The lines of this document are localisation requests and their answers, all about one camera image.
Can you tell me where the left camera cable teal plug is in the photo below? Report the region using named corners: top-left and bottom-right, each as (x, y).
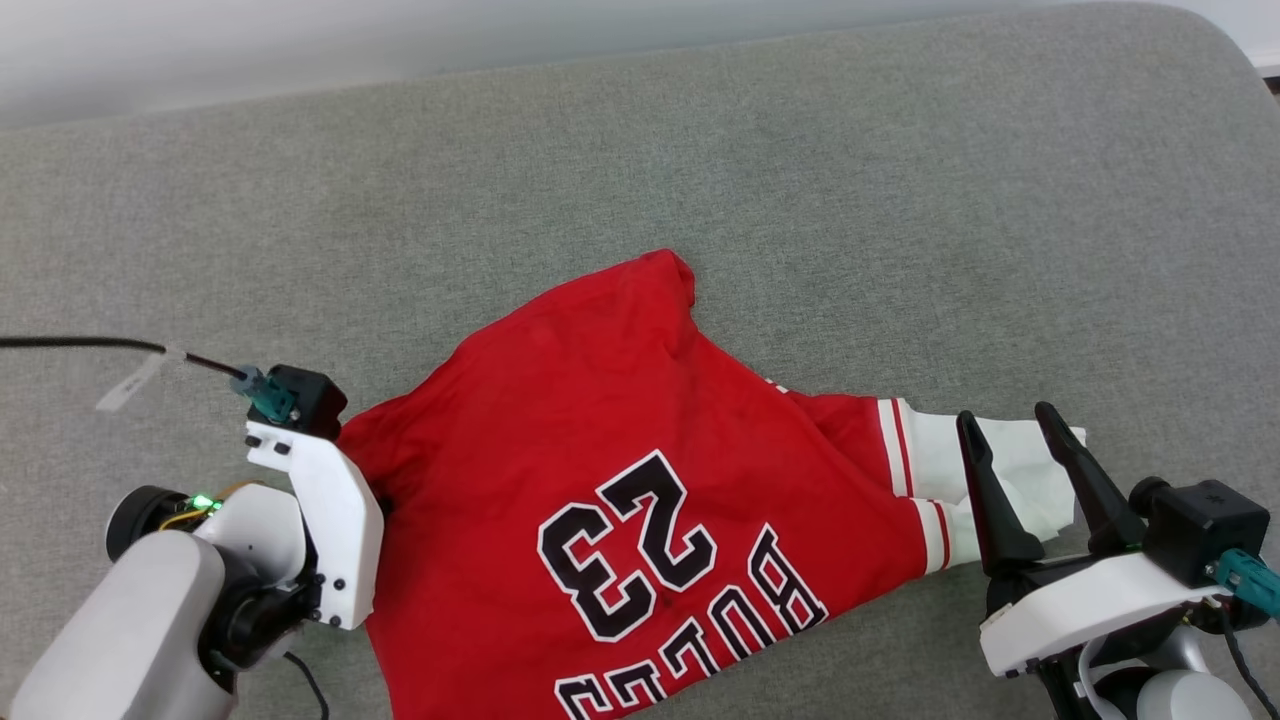
top-left (0, 335), bottom-right (299, 423)

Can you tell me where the right camera cable teal plug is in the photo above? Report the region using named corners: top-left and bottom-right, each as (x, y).
top-left (1213, 547), bottom-right (1280, 720)

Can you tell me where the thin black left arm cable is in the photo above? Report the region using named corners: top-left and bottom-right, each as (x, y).
top-left (283, 652), bottom-right (331, 720)

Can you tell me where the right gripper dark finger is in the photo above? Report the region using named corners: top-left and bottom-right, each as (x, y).
top-left (1034, 401), bottom-right (1147, 557)
top-left (956, 409), bottom-right (1047, 578)

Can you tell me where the red and white basketball jersey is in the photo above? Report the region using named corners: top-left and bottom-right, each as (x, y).
top-left (335, 248), bottom-right (1088, 720)

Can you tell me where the white cable label tag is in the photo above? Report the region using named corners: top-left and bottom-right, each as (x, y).
top-left (97, 346), bottom-right (188, 413)

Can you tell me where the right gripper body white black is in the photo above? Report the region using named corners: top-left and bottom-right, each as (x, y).
top-left (979, 546), bottom-right (1219, 681)

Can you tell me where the camera cable teal plug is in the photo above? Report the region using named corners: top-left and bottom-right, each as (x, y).
top-left (0, 335), bottom-right (299, 423)
top-left (1213, 547), bottom-right (1280, 720)

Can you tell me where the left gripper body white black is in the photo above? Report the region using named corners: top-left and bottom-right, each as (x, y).
top-left (200, 420), bottom-right (387, 671)

